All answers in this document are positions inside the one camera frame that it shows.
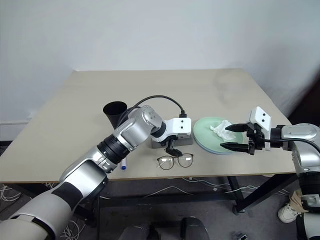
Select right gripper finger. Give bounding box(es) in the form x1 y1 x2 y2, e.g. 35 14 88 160
224 122 251 132
219 142 251 154

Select grey glasses case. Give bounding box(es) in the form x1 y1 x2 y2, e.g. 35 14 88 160
150 135 195 149

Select pale green plate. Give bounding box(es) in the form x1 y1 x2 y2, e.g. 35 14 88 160
193 116 245 153

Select crumpled white tissue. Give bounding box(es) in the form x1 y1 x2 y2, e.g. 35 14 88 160
209 119 236 141

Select black metal table frame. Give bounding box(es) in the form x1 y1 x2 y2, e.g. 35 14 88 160
0 173 304 222

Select brown thin-framed glasses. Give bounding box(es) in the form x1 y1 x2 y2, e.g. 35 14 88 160
156 153 195 172

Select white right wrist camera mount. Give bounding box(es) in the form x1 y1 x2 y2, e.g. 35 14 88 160
249 106 273 152

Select beige trouser leg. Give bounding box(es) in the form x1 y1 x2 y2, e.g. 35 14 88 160
289 192 302 208

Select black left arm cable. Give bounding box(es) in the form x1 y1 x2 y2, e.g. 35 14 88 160
117 95 188 126

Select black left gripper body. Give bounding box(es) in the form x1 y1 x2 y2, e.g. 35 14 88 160
159 134 191 150

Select white sneaker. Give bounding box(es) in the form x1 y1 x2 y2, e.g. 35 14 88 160
277 202 301 224

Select dark rounded shape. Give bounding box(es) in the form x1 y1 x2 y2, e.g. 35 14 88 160
179 216 209 240

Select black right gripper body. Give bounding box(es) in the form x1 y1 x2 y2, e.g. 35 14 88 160
245 122 267 155

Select white floor cable tangle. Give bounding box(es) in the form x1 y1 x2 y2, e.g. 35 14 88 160
0 184 20 202

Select black plastic cup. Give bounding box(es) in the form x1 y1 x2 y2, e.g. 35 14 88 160
103 100 129 130

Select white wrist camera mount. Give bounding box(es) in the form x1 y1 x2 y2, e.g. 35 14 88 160
249 106 273 152
159 116 193 142

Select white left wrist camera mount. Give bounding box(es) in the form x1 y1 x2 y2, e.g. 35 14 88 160
159 116 193 142

